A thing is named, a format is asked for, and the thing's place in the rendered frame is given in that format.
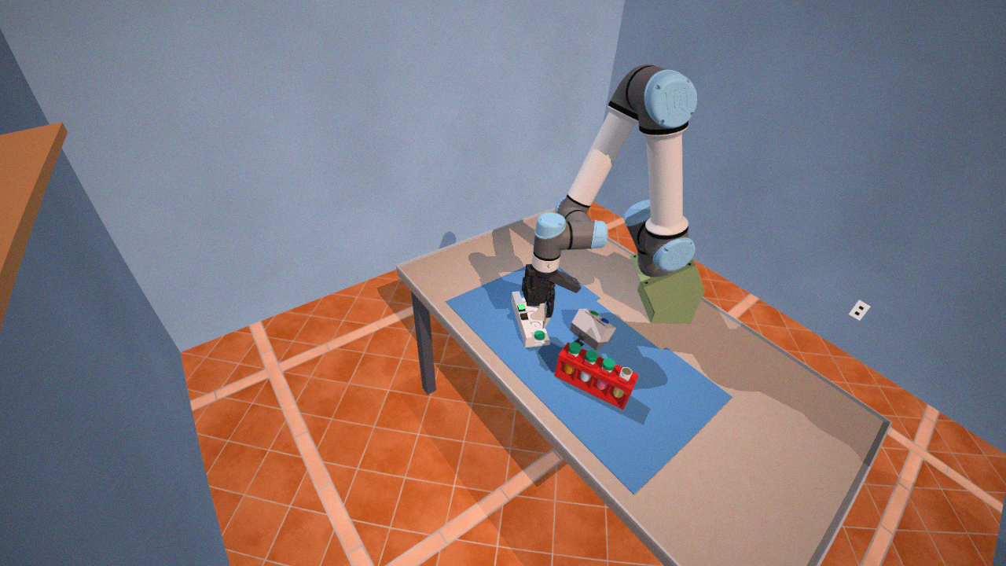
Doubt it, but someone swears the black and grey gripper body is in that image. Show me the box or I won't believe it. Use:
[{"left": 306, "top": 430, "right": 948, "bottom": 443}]
[{"left": 522, "top": 264, "right": 557, "bottom": 306}]

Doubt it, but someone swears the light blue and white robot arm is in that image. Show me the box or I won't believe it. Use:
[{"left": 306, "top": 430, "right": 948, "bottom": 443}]
[{"left": 532, "top": 64, "right": 697, "bottom": 277}]

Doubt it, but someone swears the blue flat mat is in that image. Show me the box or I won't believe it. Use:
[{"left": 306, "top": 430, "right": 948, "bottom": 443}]
[{"left": 446, "top": 267, "right": 732, "bottom": 494}]

